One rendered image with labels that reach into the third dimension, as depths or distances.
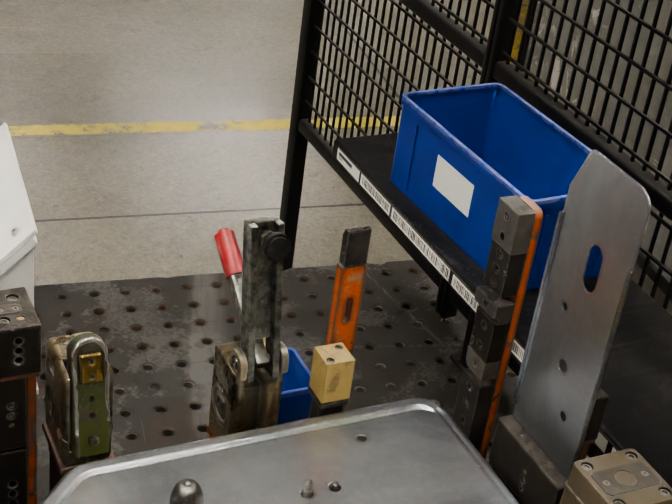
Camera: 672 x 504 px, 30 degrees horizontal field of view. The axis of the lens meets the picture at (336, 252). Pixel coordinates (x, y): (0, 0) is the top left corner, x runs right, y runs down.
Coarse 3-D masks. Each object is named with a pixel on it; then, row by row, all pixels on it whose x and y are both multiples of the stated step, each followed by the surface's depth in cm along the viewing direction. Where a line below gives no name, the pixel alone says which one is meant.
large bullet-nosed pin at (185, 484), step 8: (184, 480) 115; (192, 480) 115; (176, 488) 115; (184, 488) 114; (192, 488) 115; (200, 488) 115; (176, 496) 114; (184, 496) 114; (192, 496) 114; (200, 496) 115
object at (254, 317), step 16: (256, 224) 123; (272, 224) 124; (256, 240) 123; (272, 240) 121; (288, 240) 122; (256, 256) 124; (272, 256) 121; (256, 272) 124; (272, 272) 126; (256, 288) 125; (272, 288) 127; (256, 304) 127; (272, 304) 127; (256, 320) 128; (272, 320) 128; (256, 336) 128; (272, 336) 128; (272, 352) 129; (272, 368) 130
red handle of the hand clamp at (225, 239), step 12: (216, 240) 134; (228, 240) 133; (228, 252) 133; (228, 264) 132; (240, 264) 133; (228, 276) 132; (240, 276) 132; (240, 288) 132; (240, 300) 131; (240, 312) 131; (264, 348) 130; (264, 360) 129
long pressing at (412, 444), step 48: (240, 432) 129; (288, 432) 130; (336, 432) 131; (384, 432) 132; (432, 432) 133; (96, 480) 121; (144, 480) 121; (240, 480) 123; (288, 480) 124; (336, 480) 125; (384, 480) 126; (432, 480) 126; (480, 480) 127
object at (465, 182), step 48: (432, 96) 170; (480, 96) 174; (432, 144) 162; (480, 144) 179; (528, 144) 170; (576, 144) 161; (432, 192) 164; (480, 192) 154; (528, 192) 172; (480, 240) 156; (528, 288) 154
